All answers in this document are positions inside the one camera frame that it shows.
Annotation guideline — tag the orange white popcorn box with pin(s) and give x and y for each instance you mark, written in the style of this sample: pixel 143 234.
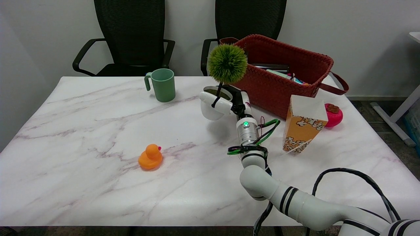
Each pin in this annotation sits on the orange white popcorn box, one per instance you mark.
pixel 300 127

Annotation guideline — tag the orange rubber duck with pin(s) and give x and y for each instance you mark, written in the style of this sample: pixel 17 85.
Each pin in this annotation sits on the orange rubber duck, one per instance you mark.
pixel 150 159

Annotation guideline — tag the pink toy fruit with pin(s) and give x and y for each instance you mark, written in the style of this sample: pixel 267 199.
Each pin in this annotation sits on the pink toy fruit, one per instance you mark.
pixel 335 118

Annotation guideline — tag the green ceramic mug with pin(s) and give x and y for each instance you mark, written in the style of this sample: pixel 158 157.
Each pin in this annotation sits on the green ceramic mug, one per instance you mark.
pixel 164 87

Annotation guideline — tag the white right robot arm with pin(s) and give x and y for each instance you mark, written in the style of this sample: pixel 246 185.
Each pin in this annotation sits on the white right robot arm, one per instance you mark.
pixel 262 183

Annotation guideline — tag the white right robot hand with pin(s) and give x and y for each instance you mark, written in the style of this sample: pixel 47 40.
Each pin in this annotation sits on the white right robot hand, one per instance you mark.
pixel 220 104

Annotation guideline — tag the translucent blue storage bin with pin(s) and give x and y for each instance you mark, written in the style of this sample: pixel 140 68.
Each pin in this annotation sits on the translucent blue storage bin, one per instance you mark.
pixel 414 126

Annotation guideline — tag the black mesh office chair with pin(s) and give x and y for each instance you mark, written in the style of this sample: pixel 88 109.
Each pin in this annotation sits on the black mesh office chair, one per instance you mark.
pixel 131 32
pixel 249 16

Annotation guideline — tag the white teal packet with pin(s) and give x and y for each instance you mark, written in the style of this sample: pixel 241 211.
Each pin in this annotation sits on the white teal packet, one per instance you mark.
pixel 279 73

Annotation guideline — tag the white zip tie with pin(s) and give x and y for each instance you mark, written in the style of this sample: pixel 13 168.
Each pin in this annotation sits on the white zip tie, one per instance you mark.
pixel 300 146

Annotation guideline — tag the colourful small packet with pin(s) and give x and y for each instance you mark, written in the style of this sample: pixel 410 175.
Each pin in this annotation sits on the colourful small packet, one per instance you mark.
pixel 298 80

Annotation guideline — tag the green ball plant white pot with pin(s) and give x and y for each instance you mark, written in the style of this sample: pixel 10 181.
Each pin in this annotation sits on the green ball plant white pot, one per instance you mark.
pixel 226 64

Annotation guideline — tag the white desk frame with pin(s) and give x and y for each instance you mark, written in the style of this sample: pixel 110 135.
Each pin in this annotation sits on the white desk frame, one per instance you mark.
pixel 405 106

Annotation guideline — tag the flat black item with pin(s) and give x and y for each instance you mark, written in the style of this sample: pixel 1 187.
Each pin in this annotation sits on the flat black item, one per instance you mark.
pixel 272 67

